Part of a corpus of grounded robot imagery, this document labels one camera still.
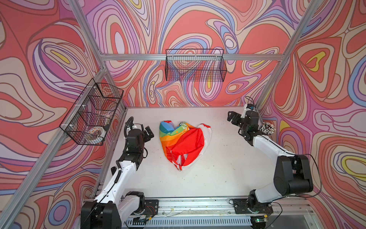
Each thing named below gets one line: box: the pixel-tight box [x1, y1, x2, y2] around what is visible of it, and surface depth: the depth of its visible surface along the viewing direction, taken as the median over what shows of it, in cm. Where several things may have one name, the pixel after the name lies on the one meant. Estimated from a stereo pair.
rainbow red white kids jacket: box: [159, 120, 212, 171], surface depth 93 cm
